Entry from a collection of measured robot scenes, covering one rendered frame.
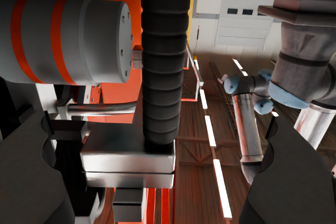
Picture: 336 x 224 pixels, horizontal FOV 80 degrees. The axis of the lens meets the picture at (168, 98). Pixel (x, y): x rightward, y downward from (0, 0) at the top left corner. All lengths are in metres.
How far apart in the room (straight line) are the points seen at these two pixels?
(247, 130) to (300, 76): 0.33
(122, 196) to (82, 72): 0.17
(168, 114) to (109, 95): 0.67
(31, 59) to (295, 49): 0.55
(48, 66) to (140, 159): 0.19
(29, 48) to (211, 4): 11.19
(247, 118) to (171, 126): 0.69
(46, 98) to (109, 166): 0.25
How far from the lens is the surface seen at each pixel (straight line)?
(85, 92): 0.59
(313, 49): 0.59
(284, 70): 0.62
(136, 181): 0.22
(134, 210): 0.23
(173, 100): 0.17
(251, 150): 0.86
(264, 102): 0.97
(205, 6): 11.39
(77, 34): 0.30
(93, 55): 0.30
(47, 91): 0.43
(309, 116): 0.79
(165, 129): 0.18
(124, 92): 0.81
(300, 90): 0.63
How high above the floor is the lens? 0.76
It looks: 29 degrees up
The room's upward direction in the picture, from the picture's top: 177 degrees counter-clockwise
